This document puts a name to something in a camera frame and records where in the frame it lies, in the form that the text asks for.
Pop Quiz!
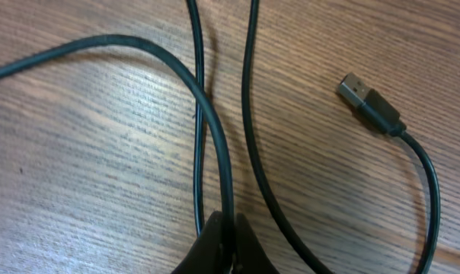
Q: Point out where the thin black cable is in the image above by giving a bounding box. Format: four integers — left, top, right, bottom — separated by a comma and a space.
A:
185, 0, 207, 237

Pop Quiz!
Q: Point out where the thick black USB cable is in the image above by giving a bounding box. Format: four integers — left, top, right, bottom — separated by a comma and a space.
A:
0, 0, 442, 274

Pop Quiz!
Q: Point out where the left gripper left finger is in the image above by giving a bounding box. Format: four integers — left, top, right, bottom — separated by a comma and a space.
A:
172, 212, 223, 274

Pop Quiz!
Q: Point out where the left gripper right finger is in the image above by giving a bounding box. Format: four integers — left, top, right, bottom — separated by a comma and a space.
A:
233, 213, 279, 274

